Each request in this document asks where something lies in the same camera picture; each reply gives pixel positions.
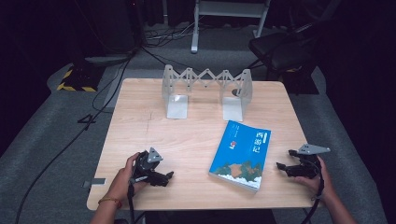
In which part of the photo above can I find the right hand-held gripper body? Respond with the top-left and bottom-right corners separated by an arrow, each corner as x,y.
297,143 -> 332,180

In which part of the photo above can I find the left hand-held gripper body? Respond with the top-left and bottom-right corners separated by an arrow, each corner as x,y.
132,147 -> 164,186

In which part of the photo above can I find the blue book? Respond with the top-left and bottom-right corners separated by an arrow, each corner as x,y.
207,119 -> 273,193

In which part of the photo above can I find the person's right hand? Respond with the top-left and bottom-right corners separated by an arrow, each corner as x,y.
292,155 -> 335,201

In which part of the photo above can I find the person's left hand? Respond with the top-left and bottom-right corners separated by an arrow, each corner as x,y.
106,152 -> 149,201

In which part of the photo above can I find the grey tape strip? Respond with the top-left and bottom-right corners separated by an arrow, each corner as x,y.
81,177 -> 107,189

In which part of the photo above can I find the grey expandable metal book stand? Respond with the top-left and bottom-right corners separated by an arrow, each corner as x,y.
161,63 -> 254,123

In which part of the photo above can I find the black chair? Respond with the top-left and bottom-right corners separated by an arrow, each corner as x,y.
247,21 -> 321,82

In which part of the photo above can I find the black yellow striped base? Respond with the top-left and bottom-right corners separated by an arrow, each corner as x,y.
56,63 -> 106,93

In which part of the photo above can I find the white metal stand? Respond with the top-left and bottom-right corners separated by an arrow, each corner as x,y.
190,0 -> 272,54

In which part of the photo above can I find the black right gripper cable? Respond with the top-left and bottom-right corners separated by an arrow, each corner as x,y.
306,158 -> 325,224

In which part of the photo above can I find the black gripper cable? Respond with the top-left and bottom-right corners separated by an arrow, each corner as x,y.
306,158 -> 325,224
126,175 -> 149,224

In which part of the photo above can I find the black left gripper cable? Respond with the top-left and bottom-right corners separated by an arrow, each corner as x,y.
126,175 -> 149,224

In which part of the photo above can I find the orange bracelet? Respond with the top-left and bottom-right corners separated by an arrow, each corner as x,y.
97,196 -> 123,209

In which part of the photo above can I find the long black floor cable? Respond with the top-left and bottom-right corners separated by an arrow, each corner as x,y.
13,46 -> 138,224

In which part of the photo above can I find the bundle of floor cables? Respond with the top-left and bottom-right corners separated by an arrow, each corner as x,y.
141,21 -> 200,49

